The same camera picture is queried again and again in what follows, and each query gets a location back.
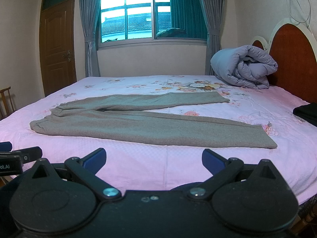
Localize red wooden headboard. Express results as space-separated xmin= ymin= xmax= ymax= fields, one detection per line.
xmin=250 ymin=18 xmax=316 ymax=103

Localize black cloth on bed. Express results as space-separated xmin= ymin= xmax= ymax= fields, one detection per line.
xmin=293 ymin=103 xmax=317 ymax=127

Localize grey knit pants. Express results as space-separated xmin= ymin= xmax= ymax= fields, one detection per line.
xmin=30 ymin=91 xmax=277 ymax=149

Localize rolled grey-blue duvet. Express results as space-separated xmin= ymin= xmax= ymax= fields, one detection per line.
xmin=211 ymin=45 xmax=278 ymax=89

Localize left grey curtain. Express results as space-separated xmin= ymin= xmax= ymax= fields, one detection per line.
xmin=79 ymin=0 xmax=101 ymax=77

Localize right grey curtain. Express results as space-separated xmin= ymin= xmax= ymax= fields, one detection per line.
xmin=199 ymin=0 xmax=225 ymax=75

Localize white wall cable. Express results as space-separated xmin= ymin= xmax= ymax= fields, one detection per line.
xmin=284 ymin=0 xmax=313 ymax=30

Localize window with white frame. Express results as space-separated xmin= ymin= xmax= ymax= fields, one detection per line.
xmin=99 ymin=0 xmax=207 ymax=47

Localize wooden chair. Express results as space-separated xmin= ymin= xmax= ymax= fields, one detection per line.
xmin=0 ymin=86 xmax=15 ymax=120

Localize grey curtain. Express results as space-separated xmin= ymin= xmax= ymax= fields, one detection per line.
xmin=199 ymin=0 xmax=225 ymax=75
xmin=79 ymin=0 xmax=101 ymax=77

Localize brown wooden door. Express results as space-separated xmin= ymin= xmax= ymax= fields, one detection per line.
xmin=39 ymin=0 xmax=77 ymax=96

